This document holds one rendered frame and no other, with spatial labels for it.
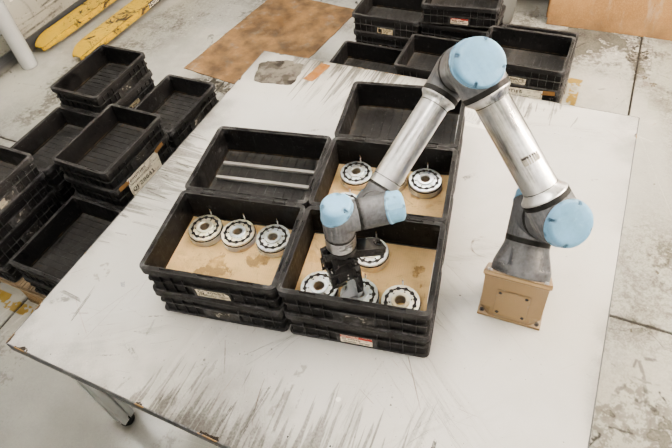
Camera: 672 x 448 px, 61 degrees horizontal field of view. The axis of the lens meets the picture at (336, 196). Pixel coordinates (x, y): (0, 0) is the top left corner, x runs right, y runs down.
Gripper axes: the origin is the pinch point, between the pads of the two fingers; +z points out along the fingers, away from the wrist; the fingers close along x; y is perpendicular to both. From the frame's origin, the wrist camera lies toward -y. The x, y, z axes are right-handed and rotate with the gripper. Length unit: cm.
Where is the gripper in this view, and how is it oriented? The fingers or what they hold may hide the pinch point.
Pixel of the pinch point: (355, 287)
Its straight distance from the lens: 155.3
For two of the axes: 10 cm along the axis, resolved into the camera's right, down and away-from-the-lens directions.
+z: 1.0, 6.7, 7.3
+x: 4.1, 6.4, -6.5
